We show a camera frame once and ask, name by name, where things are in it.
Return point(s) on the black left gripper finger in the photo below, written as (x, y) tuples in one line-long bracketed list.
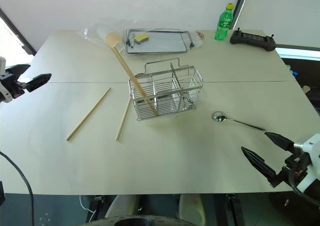
[(18, 69), (38, 82)]

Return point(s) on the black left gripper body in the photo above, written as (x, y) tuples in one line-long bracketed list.
[(12, 84)]

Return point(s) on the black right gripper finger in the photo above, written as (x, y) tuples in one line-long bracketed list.
[(260, 163), (281, 140)]

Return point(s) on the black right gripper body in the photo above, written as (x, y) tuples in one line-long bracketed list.
[(292, 167)]

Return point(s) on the wooden chopstick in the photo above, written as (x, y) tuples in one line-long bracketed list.
[(130, 75), (136, 82), (88, 113), (123, 119)]

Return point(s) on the steel spoon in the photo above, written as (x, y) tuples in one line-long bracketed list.
[(220, 117)]

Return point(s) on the dark cluttered side furniture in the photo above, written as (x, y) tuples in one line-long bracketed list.
[(306, 80)]

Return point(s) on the clear plastic bag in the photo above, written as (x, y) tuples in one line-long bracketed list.
[(91, 33)]

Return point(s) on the clear plastic cup stack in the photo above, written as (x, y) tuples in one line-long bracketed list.
[(102, 31)]

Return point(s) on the beige paper cup stack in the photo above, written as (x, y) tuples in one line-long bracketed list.
[(113, 40)]

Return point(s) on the black remote controller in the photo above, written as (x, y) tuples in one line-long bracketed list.
[(252, 39)]

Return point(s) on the yellow sponge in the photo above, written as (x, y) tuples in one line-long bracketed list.
[(140, 38)]

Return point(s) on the steel tray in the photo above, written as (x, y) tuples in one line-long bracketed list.
[(162, 41)]

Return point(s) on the green plastic bottle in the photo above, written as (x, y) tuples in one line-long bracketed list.
[(223, 23)]

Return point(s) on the crumpled clear plastic wrap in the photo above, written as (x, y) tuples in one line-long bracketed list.
[(197, 39)]

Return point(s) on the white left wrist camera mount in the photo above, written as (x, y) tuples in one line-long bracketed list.
[(3, 94)]

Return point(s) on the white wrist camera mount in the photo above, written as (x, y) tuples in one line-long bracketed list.
[(311, 148), (3, 94)]

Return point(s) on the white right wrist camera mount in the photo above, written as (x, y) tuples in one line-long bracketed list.
[(311, 148)]

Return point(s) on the dark window frame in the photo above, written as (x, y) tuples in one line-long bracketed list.
[(17, 33)]

